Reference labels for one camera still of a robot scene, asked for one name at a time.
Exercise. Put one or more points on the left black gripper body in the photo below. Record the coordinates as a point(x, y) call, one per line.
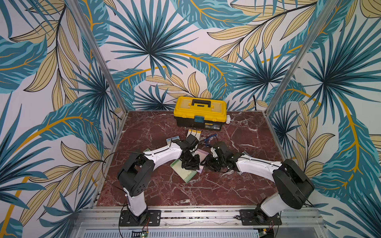
point(190, 161)

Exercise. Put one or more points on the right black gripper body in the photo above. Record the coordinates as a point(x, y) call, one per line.
point(214, 161)

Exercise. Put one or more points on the pink memo pad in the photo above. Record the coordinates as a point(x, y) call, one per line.
point(202, 155)

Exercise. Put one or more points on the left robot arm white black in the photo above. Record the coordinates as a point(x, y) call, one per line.
point(137, 171)

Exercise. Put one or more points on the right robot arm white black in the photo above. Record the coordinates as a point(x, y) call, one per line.
point(292, 184)

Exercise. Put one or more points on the large green memo pad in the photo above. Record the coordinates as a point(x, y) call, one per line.
point(186, 175)

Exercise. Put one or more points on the blue topped cream memo pad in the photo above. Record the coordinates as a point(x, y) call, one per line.
point(170, 140)

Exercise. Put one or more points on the yellow topped cream memo pad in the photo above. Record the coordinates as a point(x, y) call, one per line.
point(194, 132)

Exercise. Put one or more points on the yellow black toolbox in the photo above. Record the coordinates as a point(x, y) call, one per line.
point(200, 113)

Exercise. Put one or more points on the blue handled pliers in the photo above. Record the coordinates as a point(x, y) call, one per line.
point(207, 141)

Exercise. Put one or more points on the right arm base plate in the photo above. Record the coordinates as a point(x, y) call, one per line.
point(253, 217)

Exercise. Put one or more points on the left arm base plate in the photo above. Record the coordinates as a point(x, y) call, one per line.
point(149, 217)

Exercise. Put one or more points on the aluminium front rail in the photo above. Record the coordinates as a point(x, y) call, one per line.
point(213, 221)

